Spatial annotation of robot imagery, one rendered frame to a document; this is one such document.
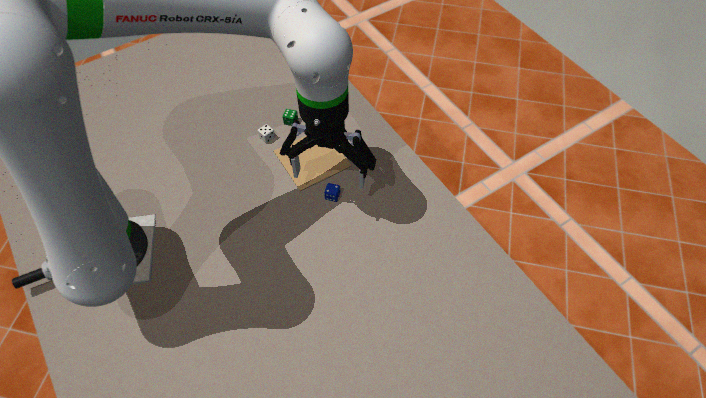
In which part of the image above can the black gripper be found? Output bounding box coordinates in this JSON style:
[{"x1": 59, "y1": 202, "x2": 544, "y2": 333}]
[{"x1": 280, "y1": 120, "x2": 376, "y2": 189}]

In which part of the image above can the green die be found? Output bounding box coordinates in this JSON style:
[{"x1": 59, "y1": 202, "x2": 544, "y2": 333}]
[{"x1": 283, "y1": 109, "x2": 298, "y2": 126}]

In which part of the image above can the blue die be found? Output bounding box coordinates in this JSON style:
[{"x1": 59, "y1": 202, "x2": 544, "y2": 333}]
[{"x1": 324, "y1": 183, "x2": 341, "y2": 202}]

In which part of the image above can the tan square mat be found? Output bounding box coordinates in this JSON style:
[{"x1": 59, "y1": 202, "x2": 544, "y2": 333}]
[{"x1": 274, "y1": 145, "x2": 352, "y2": 192}]

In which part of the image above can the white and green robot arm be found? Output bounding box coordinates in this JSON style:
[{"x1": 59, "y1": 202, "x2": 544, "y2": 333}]
[{"x1": 0, "y1": 0, "x2": 353, "y2": 307}]

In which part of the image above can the white die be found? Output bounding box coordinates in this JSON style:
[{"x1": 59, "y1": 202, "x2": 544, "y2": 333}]
[{"x1": 258, "y1": 124, "x2": 275, "y2": 143}]

